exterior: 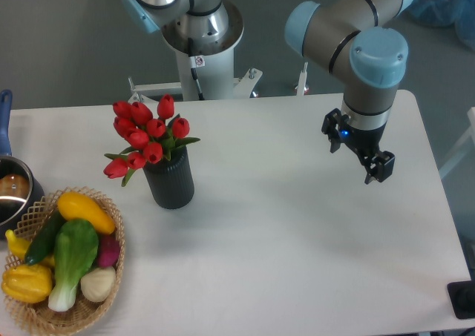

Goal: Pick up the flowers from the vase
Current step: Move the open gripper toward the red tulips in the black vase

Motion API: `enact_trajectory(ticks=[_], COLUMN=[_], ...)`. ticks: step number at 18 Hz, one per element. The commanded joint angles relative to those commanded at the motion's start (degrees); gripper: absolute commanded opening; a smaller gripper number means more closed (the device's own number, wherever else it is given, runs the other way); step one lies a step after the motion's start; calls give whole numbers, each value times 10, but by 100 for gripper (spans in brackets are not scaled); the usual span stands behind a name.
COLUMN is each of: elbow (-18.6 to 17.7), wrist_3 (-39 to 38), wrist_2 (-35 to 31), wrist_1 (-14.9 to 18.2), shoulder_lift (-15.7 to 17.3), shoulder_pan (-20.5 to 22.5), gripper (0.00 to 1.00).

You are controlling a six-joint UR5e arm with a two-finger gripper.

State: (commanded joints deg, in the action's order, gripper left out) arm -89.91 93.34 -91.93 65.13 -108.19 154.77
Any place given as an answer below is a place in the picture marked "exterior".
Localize blue plastic bag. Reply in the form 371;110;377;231
407;0;474;50

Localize red tulip bouquet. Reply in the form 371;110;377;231
103;94;200;186

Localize woven wicker basket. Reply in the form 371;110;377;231
1;187;125;335

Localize yellow bell pepper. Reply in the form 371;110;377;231
1;264;53;303

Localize yellow squash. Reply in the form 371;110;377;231
57;191;116;235

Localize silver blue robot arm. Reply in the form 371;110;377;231
121;0;413;182

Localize blue handled saucepan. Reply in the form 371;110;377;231
1;90;44;240

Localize small yellow gourd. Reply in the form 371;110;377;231
5;229;55;268

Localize green bok choy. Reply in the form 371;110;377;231
48;219;99;312

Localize white furniture frame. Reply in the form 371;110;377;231
439;107;474;179

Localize dark green cucumber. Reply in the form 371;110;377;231
24;210;66;266

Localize black device at edge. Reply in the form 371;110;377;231
447;280;474;320

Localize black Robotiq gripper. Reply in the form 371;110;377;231
321;108;395;185

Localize white garlic bulb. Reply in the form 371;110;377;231
80;266;116;303

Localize dark grey ribbed vase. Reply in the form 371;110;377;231
144;148;194;210

